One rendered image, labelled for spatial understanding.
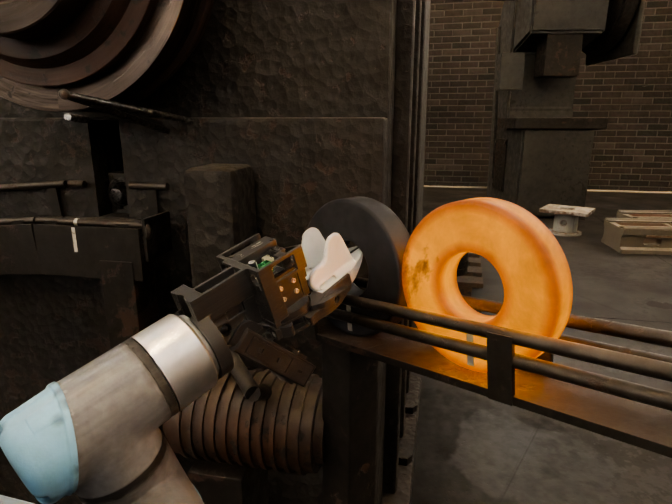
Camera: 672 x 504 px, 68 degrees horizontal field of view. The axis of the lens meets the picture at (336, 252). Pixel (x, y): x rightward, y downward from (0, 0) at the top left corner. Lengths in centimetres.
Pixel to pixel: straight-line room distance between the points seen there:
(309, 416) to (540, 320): 33
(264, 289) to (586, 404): 28
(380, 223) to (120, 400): 28
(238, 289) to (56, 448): 18
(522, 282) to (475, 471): 104
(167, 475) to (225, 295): 15
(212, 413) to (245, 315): 25
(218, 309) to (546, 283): 27
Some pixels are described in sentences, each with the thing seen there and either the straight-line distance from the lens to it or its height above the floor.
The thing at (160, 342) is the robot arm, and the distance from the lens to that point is 43.
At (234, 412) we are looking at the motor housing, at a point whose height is 51.
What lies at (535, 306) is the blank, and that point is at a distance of 43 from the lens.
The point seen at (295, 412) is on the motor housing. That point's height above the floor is 51.
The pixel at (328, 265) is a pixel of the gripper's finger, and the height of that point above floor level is 72.
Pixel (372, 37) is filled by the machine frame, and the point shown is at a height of 99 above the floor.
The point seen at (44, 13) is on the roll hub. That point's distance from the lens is 78.
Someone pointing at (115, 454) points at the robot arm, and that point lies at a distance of 43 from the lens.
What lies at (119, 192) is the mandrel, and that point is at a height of 74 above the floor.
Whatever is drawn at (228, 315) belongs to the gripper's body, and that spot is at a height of 70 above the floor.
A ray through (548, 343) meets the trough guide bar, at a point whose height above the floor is 70.
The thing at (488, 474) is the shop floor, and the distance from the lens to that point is 143.
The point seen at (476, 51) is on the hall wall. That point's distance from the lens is 683.
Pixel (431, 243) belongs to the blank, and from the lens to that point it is 47.
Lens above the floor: 87
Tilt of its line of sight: 15 degrees down
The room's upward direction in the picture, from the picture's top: straight up
